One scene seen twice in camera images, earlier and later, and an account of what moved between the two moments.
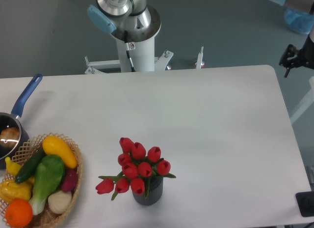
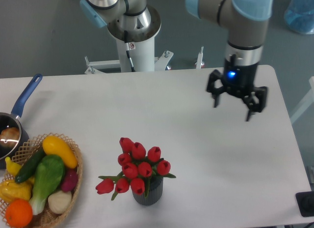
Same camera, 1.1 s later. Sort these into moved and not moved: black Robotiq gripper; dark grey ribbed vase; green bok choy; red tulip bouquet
Moved: black Robotiq gripper
Not moved: green bok choy; dark grey ribbed vase; red tulip bouquet
